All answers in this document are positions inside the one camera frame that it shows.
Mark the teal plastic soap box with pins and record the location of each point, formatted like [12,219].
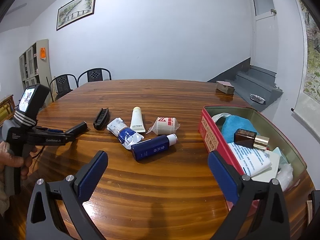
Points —
[282,158]

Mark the white cream tube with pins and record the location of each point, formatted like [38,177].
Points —
[137,124]

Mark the brown card deck box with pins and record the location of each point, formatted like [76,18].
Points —
[225,87]

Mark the brown gold perfume bottle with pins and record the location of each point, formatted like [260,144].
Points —
[250,139]

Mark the framed landscape painting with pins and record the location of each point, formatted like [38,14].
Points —
[74,11]

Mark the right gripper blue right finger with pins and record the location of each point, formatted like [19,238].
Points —
[227,177]

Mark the grey cabinet with orange note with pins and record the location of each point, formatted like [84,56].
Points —
[34,64]

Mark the white printed mask packet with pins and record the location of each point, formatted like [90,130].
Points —
[251,160]

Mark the blue cloth pouch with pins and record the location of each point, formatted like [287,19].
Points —
[232,124]

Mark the white red bandage roll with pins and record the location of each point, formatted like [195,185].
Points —
[164,126]

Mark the black metal chair far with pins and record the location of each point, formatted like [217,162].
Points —
[94,75]

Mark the black comb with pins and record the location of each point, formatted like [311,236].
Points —
[101,119]

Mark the white door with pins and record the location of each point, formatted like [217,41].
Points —
[265,36]

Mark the hanging scroll painting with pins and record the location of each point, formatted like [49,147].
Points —
[307,105]

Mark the blue white squeezed tube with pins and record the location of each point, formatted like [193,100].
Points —
[125,135]

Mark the foil tray on stairs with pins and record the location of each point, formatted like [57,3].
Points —
[257,99]

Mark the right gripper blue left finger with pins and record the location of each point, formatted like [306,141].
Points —
[89,176]

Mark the black metal chair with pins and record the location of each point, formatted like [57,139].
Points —
[62,85]
[94,75]

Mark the red metal tin box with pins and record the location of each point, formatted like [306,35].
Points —
[212,119]

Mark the person's left hand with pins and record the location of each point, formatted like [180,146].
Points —
[7,159]

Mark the grey staircase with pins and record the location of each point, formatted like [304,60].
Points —
[248,79]

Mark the clear plastic bag bundle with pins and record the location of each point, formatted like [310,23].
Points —
[285,176]

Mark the black metal chair near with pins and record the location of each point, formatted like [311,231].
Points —
[62,85]

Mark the dark blue lotion bottle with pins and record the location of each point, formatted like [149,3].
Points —
[147,148]

